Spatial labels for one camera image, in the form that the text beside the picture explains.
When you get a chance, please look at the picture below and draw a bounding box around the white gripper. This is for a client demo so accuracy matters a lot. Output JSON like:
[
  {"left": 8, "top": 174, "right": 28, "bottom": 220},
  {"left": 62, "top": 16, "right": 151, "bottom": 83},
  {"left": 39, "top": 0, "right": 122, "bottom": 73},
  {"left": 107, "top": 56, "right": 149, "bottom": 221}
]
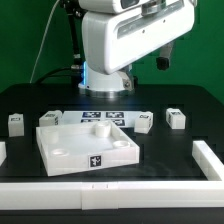
[{"left": 82, "top": 3, "right": 194, "bottom": 74}]

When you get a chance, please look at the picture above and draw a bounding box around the white square tabletop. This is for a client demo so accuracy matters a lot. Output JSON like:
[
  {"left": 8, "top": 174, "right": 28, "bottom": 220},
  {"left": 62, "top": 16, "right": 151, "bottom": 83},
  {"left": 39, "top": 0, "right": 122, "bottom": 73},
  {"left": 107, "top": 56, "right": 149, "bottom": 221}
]
[{"left": 36, "top": 120, "right": 140, "bottom": 176}]

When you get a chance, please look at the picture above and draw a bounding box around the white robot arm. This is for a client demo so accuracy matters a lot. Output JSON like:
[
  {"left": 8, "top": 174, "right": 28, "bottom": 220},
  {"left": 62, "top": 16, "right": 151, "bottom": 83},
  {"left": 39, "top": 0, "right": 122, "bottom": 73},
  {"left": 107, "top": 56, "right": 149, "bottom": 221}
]
[{"left": 78, "top": 0, "right": 197, "bottom": 98}]

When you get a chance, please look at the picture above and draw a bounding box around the white sheet with tags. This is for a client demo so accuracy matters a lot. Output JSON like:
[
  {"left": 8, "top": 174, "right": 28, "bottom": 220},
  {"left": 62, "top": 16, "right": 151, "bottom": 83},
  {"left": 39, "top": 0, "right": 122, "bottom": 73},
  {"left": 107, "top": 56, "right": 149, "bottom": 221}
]
[{"left": 61, "top": 111, "right": 140, "bottom": 128}]

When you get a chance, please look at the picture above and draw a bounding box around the white U-shaped fence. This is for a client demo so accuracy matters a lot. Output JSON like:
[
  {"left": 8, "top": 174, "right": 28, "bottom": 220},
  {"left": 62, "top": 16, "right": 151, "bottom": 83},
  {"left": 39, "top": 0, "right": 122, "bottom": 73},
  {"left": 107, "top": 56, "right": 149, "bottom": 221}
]
[{"left": 0, "top": 141, "right": 224, "bottom": 210}]

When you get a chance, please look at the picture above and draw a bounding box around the black cable bundle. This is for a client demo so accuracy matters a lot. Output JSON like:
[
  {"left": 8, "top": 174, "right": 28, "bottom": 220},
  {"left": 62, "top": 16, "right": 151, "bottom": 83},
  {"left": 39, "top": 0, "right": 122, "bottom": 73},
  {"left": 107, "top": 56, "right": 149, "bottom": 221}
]
[{"left": 34, "top": 0, "right": 86, "bottom": 85}]

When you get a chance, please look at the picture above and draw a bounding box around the white cable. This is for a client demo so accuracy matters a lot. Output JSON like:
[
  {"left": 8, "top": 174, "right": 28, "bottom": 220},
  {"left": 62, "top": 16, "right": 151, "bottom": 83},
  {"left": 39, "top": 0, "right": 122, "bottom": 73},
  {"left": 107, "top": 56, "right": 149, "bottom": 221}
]
[{"left": 29, "top": 0, "right": 62, "bottom": 84}]

